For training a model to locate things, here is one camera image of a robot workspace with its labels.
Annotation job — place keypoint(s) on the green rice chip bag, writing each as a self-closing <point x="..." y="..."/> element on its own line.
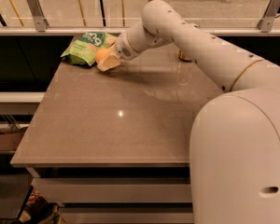
<point x="82" y="51"/>

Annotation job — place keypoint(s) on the cardboard box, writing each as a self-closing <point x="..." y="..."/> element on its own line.
<point x="10" y="139"/>

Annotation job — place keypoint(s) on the gold soda can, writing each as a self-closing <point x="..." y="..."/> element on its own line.
<point x="183" y="57"/>

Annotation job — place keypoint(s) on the upper grey drawer front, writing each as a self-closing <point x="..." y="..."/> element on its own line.
<point x="114" y="190"/>

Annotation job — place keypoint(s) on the orange fruit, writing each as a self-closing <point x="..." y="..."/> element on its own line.
<point x="101" y="55"/>

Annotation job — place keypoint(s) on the grey drawer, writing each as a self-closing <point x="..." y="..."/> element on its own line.
<point x="127" y="215"/>
<point x="114" y="190"/>

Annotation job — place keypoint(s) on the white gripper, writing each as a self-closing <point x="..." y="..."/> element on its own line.
<point x="121" y="49"/>

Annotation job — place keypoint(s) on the metal railing bar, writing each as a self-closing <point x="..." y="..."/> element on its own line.
<point x="116" y="31"/>

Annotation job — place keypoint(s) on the left metal railing bracket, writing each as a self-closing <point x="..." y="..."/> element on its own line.
<point x="40" y="22"/>

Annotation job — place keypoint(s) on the right metal railing bracket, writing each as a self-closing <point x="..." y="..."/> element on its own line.
<point x="265" y="24"/>

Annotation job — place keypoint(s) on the yellow pole middle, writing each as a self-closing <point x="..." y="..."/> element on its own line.
<point x="82" y="12"/>

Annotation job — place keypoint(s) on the yellow pole right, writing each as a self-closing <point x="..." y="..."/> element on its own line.
<point x="123" y="12"/>

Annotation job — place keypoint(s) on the yellow pole left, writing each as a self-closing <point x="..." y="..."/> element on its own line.
<point x="17" y="15"/>

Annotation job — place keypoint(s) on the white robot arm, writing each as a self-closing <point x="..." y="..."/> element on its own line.
<point x="234" y="147"/>

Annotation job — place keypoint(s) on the lower grey drawer front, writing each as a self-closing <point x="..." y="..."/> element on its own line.
<point x="127" y="215"/>

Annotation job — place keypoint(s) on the yellow pole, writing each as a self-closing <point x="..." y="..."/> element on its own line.
<point x="123" y="12"/>
<point x="17" y="15"/>
<point x="82" y="12"/>

